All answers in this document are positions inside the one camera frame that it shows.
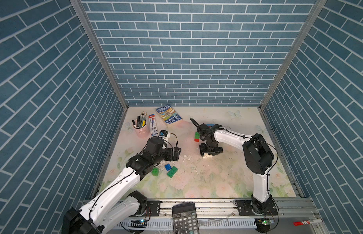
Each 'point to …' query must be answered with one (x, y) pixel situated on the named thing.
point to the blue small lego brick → (168, 167)
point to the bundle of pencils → (142, 119)
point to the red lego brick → (196, 140)
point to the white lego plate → (206, 155)
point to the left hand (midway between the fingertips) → (177, 149)
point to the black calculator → (185, 219)
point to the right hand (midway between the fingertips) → (206, 155)
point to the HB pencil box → (153, 125)
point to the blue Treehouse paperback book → (169, 115)
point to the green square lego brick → (155, 171)
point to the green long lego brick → (172, 172)
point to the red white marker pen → (307, 222)
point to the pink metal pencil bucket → (142, 132)
